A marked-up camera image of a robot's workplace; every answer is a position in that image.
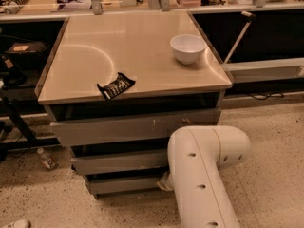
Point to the black snack wrapper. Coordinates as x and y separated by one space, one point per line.
121 84

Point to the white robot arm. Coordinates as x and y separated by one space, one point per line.
195 156

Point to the grey bottom drawer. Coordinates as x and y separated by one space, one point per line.
122 182

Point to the white shoe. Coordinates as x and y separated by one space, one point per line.
21 223

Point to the white bowl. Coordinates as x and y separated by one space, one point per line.
187 48

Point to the grey top drawer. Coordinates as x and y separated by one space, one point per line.
130 128

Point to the black stand leg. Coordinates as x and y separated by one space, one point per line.
30 138

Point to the grey middle drawer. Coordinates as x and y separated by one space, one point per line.
111 163

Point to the grey drawer cabinet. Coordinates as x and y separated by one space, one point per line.
94 49

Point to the plastic water bottle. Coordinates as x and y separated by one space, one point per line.
46 159

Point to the grey drawer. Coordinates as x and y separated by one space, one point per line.
130 128
111 163
122 182

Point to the black bag with label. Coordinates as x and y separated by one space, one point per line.
29 55

